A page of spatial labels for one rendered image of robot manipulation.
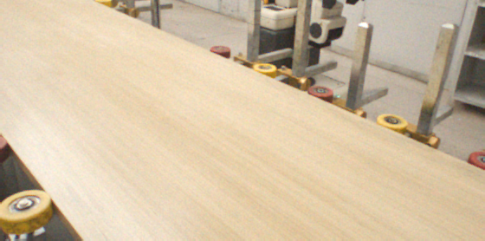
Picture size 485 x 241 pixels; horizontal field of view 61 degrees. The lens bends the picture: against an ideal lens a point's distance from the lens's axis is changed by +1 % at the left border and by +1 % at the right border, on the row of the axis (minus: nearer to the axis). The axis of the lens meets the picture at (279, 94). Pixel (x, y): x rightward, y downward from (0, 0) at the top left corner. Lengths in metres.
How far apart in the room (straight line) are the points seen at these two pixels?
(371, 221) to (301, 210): 0.13
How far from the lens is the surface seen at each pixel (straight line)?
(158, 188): 0.84
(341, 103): 1.40
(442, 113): 1.46
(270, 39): 2.74
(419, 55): 4.21
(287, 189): 0.83
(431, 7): 4.10
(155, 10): 2.22
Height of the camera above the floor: 1.40
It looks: 24 degrees down
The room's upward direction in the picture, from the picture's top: 5 degrees clockwise
